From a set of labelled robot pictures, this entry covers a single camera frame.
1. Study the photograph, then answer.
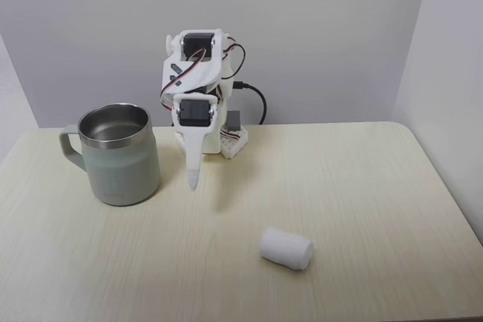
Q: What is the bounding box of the white dressing roll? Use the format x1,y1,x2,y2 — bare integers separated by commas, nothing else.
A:
259,225,315,273

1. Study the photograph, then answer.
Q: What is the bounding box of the grey clamp block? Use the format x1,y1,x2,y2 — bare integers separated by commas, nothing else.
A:
226,110,243,131

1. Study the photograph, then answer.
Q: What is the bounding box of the green steel mug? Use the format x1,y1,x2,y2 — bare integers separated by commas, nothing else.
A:
59,102,162,207

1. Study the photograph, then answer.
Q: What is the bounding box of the black power cable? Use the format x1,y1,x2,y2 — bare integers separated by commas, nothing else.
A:
233,81,268,126

